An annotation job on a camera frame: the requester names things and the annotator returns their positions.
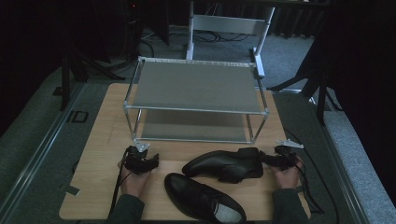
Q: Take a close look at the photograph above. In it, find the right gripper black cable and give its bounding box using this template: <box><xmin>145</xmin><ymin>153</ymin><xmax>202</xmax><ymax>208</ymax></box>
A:
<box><xmin>293</xmin><ymin>160</ymin><xmax>325</xmax><ymax>215</ymax></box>

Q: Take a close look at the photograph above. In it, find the black leather shoe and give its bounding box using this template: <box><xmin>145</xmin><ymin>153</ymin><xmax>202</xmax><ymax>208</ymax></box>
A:
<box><xmin>181</xmin><ymin>147</ymin><xmax>265</xmax><ymax>184</ymax></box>
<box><xmin>163</xmin><ymin>173</ymin><xmax>248</xmax><ymax>224</ymax></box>

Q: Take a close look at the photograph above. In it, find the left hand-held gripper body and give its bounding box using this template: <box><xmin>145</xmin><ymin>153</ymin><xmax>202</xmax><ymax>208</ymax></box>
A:
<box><xmin>123</xmin><ymin>139</ymin><xmax>150</xmax><ymax>175</ymax></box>

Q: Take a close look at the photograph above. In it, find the person's right hand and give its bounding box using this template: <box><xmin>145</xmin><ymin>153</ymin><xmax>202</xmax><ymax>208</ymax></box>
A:
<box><xmin>269</xmin><ymin>158</ymin><xmax>304</xmax><ymax>190</ymax></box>

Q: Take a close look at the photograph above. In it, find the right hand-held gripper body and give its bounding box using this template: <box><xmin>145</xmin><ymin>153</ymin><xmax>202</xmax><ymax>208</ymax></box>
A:
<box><xmin>274</xmin><ymin>138</ymin><xmax>304</xmax><ymax>172</ymax></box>

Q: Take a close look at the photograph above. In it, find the aluminium floor rail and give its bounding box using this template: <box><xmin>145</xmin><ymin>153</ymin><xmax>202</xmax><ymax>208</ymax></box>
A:
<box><xmin>0</xmin><ymin>81</ymin><xmax>86</xmax><ymax>218</ymax></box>
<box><xmin>309</xmin><ymin>92</ymin><xmax>372</xmax><ymax>224</ymax></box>

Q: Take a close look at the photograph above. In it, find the grey tape piece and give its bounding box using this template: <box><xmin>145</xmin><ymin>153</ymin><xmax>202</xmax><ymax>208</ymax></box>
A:
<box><xmin>58</xmin><ymin>183</ymin><xmax>81</xmax><ymax>197</ymax></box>

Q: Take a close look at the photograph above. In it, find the black rectangular floor frame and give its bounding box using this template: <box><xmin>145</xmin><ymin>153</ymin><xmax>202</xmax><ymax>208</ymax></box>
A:
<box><xmin>65</xmin><ymin>109</ymin><xmax>90</xmax><ymax>124</ymax></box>

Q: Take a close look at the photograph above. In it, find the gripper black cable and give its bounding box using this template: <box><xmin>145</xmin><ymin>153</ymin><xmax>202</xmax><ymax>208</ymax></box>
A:
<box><xmin>107</xmin><ymin>146</ymin><xmax>134</xmax><ymax>217</ymax></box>
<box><xmin>293</xmin><ymin>160</ymin><xmax>325</xmax><ymax>215</ymax></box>

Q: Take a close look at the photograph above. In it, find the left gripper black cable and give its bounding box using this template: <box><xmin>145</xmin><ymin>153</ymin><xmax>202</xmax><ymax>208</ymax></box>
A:
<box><xmin>107</xmin><ymin>146</ymin><xmax>134</xmax><ymax>217</ymax></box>

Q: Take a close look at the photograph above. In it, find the long black floor cable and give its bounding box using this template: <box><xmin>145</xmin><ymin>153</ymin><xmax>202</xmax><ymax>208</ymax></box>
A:
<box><xmin>283</xmin><ymin>128</ymin><xmax>340</xmax><ymax>224</ymax></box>

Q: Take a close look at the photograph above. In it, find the dark equipment with red light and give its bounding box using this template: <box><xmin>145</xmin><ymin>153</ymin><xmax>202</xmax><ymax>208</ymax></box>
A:
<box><xmin>122</xmin><ymin>0</ymin><xmax>145</xmax><ymax>59</ymax></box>

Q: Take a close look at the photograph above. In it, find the white metal stand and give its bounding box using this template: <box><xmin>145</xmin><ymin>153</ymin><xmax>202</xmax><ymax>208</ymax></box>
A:
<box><xmin>185</xmin><ymin>1</ymin><xmax>276</xmax><ymax>78</ymax></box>

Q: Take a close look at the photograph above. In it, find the tangle of black floor cables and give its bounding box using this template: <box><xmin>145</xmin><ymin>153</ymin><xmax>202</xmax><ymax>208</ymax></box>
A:
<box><xmin>192</xmin><ymin>29</ymin><xmax>251</xmax><ymax>44</ymax></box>

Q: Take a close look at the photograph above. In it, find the black tripod stand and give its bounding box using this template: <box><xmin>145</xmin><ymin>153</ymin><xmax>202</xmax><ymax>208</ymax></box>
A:
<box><xmin>51</xmin><ymin>46</ymin><xmax>126</xmax><ymax>112</ymax></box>
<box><xmin>266</xmin><ymin>40</ymin><xmax>344</xmax><ymax>126</ymax></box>

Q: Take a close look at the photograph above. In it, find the person's left hand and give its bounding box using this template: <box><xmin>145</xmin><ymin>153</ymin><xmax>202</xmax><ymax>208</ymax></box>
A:
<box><xmin>118</xmin><ymin>160</ymin><xmax>152</xmax><ymax>198</ymax></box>

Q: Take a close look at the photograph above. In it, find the two-tier metal shoe rack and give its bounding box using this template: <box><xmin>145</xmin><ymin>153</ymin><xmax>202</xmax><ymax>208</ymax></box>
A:
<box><xmin>122</xmin><ymin>55</ymin><xmax>270</xmax><ymax>146</ymax></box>

